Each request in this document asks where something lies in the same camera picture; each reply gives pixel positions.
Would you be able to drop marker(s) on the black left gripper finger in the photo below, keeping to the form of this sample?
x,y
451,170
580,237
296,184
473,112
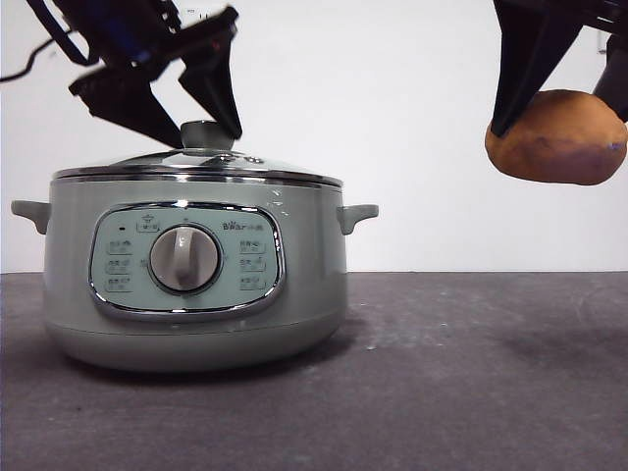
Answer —
x,y
211,73
127,103

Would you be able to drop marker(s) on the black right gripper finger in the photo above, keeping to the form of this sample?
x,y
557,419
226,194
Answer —
x,y
613,78
525,59

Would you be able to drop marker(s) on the glass lid with green knob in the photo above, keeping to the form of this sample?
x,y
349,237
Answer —
x,y
203,135

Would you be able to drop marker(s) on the brown potato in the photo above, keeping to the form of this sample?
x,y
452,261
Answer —
x,y
554,142

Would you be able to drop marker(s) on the pale green electric cooking pot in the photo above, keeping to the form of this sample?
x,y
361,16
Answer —
x,y
304,255

